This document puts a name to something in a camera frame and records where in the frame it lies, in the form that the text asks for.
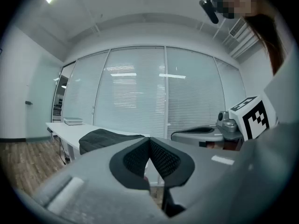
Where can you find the white window blinds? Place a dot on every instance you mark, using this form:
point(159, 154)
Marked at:
point(135, 90)

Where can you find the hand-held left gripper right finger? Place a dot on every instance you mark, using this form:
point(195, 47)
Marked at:
point(205, 171)

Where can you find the white air vent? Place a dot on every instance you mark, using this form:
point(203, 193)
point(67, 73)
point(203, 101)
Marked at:
point(238, 27)

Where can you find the grey hardcover book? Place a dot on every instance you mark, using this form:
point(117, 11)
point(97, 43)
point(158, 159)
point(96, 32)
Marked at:
point(74, 123)

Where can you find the white desk frame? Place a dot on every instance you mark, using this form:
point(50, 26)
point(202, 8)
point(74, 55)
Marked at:
point(70, 151)

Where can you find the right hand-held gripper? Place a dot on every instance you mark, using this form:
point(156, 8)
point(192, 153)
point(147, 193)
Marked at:
point(254, 120)

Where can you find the dark grey backpack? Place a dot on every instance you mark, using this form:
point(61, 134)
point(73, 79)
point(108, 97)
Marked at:
point(105, 139)

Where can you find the person's head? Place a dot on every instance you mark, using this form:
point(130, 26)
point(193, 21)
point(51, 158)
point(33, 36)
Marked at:
point(233, 1)

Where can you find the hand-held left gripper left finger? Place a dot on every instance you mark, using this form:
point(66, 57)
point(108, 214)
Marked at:
point(93, 171)

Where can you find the black head-worn camera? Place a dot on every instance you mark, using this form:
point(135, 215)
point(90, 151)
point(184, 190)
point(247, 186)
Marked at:
point(210, 10)

